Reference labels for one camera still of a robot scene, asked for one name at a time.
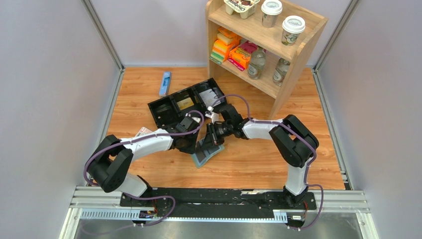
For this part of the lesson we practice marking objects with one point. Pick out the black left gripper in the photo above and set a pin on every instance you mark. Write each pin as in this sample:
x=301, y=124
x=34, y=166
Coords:
x=191, y=150

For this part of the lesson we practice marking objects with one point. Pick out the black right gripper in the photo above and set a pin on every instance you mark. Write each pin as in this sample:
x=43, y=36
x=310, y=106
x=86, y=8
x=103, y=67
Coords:
x=211, y=133

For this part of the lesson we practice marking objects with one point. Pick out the teal leather card holder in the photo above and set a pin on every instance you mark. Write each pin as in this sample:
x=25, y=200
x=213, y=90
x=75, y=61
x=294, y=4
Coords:
x=201, y=156

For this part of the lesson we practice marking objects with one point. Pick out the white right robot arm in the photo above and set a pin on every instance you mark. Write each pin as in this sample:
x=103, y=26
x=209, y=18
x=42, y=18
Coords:
x=296, y=144

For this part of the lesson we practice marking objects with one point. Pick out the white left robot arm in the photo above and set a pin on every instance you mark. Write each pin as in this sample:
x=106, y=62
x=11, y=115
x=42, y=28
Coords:
x=109, y=164

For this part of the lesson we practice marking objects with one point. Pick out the silver VIP card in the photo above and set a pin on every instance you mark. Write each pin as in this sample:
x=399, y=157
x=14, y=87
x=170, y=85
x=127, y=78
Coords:
x=209, y=97

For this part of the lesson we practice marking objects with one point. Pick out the gold card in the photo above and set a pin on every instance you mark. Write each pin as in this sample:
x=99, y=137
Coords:
x=185, y=103

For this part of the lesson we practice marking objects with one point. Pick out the black three-compartment tray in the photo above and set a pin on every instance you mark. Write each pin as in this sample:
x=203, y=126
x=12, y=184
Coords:
x=170, y=110

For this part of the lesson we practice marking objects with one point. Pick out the blue rectangular box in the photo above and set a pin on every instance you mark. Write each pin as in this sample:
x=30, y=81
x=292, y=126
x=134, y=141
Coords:
x=165, y=84

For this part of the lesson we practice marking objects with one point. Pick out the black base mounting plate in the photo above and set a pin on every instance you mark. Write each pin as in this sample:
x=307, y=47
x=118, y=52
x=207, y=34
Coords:
x=219, y=203

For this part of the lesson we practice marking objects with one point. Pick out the orange snack box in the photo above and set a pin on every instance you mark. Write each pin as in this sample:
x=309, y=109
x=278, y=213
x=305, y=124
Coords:
x=240, y=55

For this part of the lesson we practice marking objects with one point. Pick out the glass bottle left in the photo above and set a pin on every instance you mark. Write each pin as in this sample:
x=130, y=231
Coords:
x=256, y=63

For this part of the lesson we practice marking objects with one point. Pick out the glass bottle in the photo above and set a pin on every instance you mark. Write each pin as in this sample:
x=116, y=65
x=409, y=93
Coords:
x=281, y=70
x=256, y=63

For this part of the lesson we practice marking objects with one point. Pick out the stacked colourful sponges pack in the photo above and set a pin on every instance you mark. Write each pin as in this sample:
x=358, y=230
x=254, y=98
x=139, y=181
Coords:
x=226, y=41

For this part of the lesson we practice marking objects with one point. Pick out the glass bottle right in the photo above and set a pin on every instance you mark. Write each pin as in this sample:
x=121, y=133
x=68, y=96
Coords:
x=281, y=70

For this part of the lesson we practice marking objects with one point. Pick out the chocolate pudding cup pack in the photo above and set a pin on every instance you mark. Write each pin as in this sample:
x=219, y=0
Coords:
x=245, y=8

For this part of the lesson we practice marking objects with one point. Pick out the paper coffee cup right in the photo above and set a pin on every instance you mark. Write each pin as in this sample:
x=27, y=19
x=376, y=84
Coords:
x=292, y=26

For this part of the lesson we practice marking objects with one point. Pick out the paper coffee cup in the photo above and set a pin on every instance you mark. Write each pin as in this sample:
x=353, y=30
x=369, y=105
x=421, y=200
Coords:
x=292, y=26
x=270, y=9

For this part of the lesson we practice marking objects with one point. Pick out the paper coffee cup left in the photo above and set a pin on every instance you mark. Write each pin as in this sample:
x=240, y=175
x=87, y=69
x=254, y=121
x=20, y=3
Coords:
x=270, y=9

